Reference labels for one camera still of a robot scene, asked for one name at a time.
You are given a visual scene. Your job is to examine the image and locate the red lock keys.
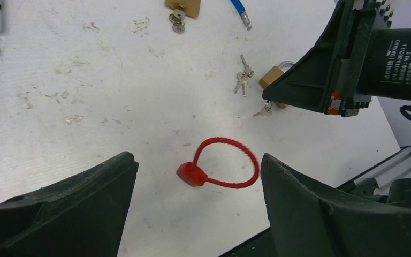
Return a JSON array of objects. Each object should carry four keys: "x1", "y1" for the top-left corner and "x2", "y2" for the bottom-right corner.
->
[{"x1": 253, "y1": 101, "x2": 272, "y2": 117}]

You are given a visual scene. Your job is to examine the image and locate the brass padlock long shackle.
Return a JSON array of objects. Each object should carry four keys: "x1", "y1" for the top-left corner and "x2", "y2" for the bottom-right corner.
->
[{"x1": 165, "y1": 0, "x2": 201, "y2": 18}]

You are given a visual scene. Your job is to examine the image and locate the red cable padlock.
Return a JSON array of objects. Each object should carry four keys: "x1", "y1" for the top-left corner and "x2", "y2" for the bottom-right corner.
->
[{"x1": 176, "y1": 137, "x2": 260, "y2": 189}]

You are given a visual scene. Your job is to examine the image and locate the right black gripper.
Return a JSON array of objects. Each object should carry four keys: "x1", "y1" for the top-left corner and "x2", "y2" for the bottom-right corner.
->
[{"x1": 262, "y1": 1, "x2": 394, "y2": 117}]

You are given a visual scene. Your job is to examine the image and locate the silver keys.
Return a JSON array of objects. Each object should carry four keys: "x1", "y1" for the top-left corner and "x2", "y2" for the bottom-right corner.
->
[
  {"x1": 233, "y1": 55, "x2": 254, "y2": 97},
  {"x1": 169, "y1": 9, "x2": 186, "y2": 34}
]

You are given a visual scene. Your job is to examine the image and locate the brass padlock short shackle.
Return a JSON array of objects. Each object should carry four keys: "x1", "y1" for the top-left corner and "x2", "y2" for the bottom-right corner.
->
[{"x1": 258, "y1": 61, "x2": 294, "y2": 89}]

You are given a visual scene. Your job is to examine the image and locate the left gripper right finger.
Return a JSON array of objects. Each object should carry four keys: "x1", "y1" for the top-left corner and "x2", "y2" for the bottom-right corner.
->
[{"x1": 261, "y1": 154, "x2": 411, "y2": 256}]

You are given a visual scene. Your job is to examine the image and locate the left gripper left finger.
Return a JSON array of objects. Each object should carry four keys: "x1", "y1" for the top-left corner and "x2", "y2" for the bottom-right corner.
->
[{"x1": 0, "y1": 152, "x2": 139, "y2": 256}]

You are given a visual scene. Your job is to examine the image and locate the loose silver keys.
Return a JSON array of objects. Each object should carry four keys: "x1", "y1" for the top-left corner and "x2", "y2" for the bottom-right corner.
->
[{"x1": 233, "y1": 55, "x2": 254, "y2": 97}]

